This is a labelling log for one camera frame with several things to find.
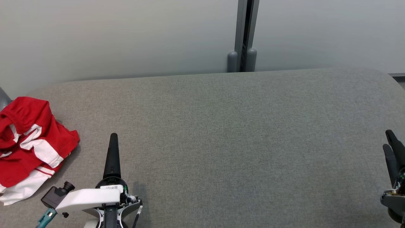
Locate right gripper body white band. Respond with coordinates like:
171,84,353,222
381,171,405,224

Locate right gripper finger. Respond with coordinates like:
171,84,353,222
385,130,405,170
383,144,400,188

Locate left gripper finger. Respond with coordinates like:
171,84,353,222
103,133,122,180

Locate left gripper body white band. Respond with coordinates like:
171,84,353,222
55,177,143,220

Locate red jersey white striped trim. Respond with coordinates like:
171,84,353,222
0,166,56,206

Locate red shorts white trim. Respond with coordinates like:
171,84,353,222
0,97,80,187

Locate left camera cable teal plug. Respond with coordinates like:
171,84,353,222
36,208,58,228

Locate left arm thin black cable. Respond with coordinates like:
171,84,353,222
132,205,143,228

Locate grey single partition post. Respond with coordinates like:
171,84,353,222
0,87,12,111

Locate grey double partition post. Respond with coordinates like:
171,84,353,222
227,0,260,73

